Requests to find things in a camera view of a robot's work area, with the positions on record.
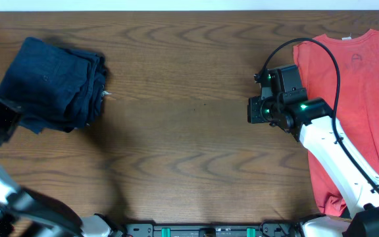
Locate navy blue shorts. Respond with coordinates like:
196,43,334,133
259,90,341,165
0,36,93,132

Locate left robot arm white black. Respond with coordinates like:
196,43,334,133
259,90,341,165
0,99,127,237

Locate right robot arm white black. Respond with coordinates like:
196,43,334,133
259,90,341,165
247,96,379,236

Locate folded navy blue garment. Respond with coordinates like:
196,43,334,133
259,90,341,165
20,49,107,134

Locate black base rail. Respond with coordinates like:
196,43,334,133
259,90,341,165
123,221,305,237

